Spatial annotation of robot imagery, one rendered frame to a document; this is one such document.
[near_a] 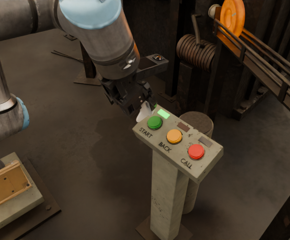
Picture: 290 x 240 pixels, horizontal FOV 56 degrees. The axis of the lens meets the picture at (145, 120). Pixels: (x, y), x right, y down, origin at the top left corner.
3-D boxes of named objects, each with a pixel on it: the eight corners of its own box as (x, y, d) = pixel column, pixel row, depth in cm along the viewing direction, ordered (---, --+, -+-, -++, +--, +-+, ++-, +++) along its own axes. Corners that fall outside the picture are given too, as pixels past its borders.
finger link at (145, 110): (137, 127, 72) (126, 107, 65) (151, 111, 74) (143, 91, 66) (145, 133, 71) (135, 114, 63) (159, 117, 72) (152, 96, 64)
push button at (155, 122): (155, 116, 80) (153, 113, 79) (165, 123, 78) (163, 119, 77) (146, 125, 79) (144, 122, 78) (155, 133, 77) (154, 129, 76)
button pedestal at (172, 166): (156, 202, 126) (162, 99, 83) (198, 239, 114) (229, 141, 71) (130, 225, 118) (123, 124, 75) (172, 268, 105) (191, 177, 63)
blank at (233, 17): (228, 42, 113) (220, 42, 113) (226, 3, 112) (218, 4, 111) (246, 34, 98) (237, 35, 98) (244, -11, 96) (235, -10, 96)
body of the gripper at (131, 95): (111, 105, 66) (91, 73, 56) (135, 82, 68) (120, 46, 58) (132, 121, 62) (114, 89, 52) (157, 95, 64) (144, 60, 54)
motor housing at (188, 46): (182, 108, 173) (192, 28, 136) (210, 126, 162) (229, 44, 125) (168, 118, 166) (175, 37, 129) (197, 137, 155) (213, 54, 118)
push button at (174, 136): (174, 129, 76) (173, 125, 75) (185, 136, 74) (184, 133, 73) (164, 139, 75) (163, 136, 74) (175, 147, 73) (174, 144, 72)
